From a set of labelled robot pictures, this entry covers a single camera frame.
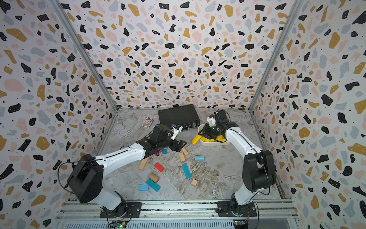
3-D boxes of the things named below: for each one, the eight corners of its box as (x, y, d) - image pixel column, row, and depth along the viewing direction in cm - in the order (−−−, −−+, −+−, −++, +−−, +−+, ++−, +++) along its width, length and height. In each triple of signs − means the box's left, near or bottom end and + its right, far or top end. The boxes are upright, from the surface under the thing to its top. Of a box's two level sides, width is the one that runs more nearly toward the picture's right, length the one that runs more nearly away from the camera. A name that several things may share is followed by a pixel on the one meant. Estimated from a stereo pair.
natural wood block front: (148, 177, 87) (147, 176, 85) (151, 173, 89) (150, 171, 87) (156, 183, 85) (155, 181, 83) (160, 178, 87) (159, 177, 85)
